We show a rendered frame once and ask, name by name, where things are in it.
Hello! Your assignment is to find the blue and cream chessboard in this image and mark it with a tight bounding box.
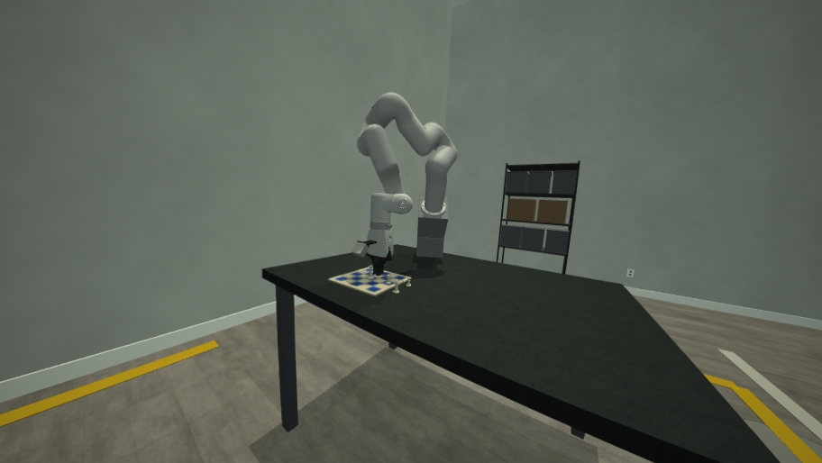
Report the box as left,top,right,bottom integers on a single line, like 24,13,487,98
328,268,408,296

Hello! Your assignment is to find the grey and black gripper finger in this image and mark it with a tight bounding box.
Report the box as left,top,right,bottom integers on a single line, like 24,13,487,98
377,246,392,275
367,253,379,274

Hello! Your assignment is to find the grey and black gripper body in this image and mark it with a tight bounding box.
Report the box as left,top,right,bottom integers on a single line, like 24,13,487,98
367,229,393,258

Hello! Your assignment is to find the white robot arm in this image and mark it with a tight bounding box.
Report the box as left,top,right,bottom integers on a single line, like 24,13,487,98
357,93,457,230

